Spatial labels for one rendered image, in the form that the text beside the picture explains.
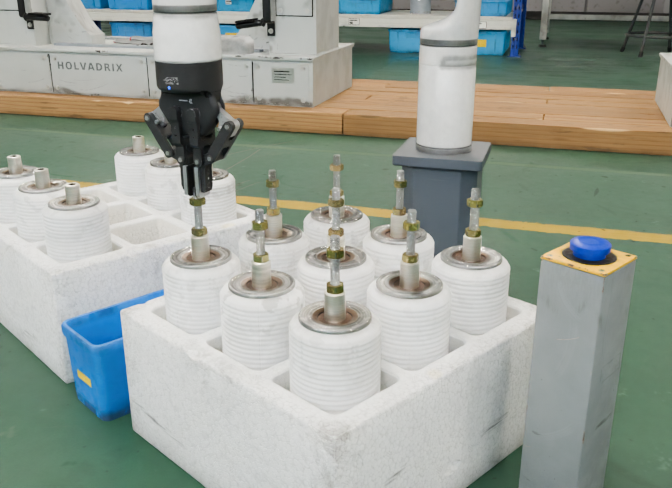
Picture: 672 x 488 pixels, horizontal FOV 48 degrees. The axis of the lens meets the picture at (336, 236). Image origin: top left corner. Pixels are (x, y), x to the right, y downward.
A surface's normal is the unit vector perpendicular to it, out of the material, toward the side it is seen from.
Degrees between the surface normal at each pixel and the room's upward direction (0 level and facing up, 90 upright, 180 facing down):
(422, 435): 90
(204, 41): 91
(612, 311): 90
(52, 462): 0
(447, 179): 90
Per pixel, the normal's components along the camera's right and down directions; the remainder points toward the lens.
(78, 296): 0.67, 0.25
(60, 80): -0.29, 0.33
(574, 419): -0.71, 0.24
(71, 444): 0.00, -0.94
